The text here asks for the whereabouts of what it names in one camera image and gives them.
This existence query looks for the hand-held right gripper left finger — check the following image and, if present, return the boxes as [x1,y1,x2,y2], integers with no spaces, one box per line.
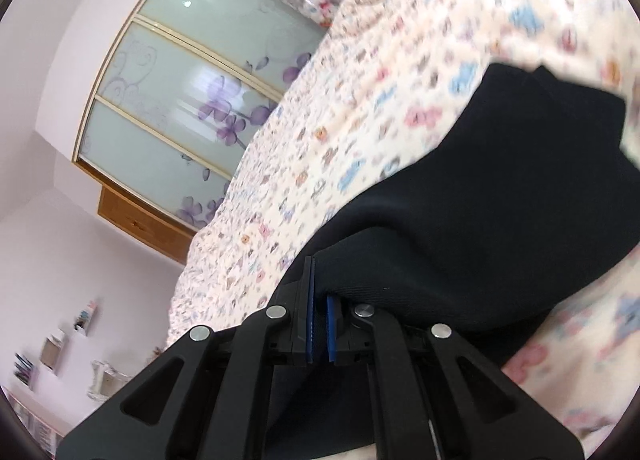
[56,255,321,460]

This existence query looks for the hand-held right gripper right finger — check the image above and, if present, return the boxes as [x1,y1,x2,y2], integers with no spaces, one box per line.
[326,294,587,460]

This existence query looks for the black pants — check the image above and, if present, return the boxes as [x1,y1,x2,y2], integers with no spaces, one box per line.
[270,62,632,460]

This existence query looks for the wooden door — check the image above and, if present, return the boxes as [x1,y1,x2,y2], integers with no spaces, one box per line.
[97,185,195,267]

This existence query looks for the white storage rack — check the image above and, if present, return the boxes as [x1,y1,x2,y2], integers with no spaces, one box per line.
[87,359,132,402]

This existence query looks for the floral glass sliding wardrobe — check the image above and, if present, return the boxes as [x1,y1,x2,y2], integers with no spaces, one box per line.
[70,0,341,241]

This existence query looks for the white low shelf unit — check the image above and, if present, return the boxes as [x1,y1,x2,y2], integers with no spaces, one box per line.
[7,390,66,448]

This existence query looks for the bear printed blanket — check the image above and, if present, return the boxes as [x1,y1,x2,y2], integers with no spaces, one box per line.
[165,0,640,460]

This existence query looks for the white wall shelf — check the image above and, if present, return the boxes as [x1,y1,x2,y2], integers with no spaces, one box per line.
[12,352,37,392]
[74,299,99,337]
[40,329,67,371]

